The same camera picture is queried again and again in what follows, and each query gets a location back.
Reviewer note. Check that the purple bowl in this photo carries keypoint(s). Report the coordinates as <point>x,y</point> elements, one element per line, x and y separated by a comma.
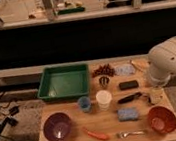
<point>57,127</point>

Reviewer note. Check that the blue plastic cup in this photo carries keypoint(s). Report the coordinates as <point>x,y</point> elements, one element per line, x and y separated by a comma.
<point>84,103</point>

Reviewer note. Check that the white plastic cup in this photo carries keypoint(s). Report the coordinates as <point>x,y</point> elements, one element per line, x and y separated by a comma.
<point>103,98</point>

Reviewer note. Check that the blue sponge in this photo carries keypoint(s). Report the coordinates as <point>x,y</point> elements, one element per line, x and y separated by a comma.
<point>127,114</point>

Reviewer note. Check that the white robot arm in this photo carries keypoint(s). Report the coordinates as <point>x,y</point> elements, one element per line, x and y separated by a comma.
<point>162,63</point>

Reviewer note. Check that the clear plastic bag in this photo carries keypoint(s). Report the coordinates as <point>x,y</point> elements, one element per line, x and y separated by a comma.
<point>125,70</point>

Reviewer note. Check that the yellow banana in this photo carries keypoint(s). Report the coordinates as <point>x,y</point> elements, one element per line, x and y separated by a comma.
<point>140,65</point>

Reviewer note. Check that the green plastic tray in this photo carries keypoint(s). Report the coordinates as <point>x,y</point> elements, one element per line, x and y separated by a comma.
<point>64,82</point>

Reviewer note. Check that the silver metal fork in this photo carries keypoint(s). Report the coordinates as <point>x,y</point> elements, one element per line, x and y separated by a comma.
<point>125,134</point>

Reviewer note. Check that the black rectangular block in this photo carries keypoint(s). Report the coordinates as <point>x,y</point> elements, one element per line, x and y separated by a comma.
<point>128,85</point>

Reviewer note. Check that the small metal cup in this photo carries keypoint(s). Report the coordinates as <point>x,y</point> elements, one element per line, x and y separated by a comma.
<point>104,81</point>

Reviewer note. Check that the orange carrot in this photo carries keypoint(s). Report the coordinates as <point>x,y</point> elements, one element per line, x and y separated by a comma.
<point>96,135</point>

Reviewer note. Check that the red bowl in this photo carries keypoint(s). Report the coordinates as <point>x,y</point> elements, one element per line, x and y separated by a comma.
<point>161,120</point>

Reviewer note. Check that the black handled knife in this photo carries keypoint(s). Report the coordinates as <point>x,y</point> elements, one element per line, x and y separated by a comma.
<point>130,98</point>

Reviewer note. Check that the bunch of red grapes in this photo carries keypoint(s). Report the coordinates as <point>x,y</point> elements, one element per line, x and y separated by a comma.
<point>104,70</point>

